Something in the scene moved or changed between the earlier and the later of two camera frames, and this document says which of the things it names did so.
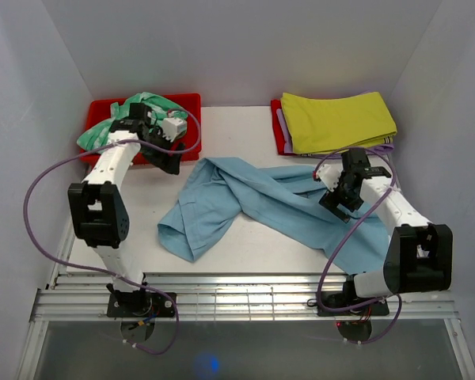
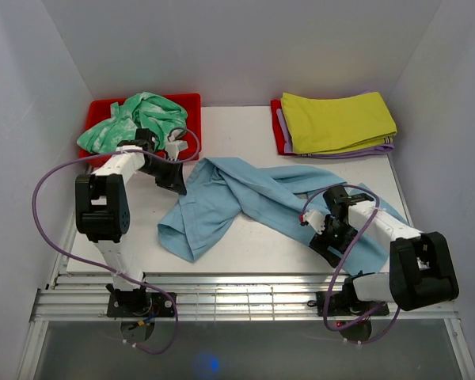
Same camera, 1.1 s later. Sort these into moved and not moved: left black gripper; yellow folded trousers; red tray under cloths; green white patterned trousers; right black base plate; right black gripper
Moved: right black gripper; left black gripper
Not moved: yellow folded trousers; red tray under cloths; green white patterned trousers; right black base plate
